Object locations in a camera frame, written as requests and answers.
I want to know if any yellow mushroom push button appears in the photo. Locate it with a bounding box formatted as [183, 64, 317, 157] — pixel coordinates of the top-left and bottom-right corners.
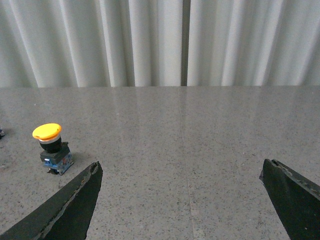
[32, 123, 74, 176]

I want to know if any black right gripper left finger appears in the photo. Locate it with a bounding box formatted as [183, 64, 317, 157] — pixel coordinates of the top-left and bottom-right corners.
[0, 161, 103, 240]

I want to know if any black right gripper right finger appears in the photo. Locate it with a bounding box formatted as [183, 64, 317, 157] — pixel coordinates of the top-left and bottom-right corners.
[259, 159, 320, 240]

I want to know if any small dark object at edge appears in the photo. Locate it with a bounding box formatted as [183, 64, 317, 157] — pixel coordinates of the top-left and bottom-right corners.
[0, 127, 5, 139]

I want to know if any white pleated curtain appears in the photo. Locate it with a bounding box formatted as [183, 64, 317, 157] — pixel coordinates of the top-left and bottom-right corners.
[0, 0, 320, 88]

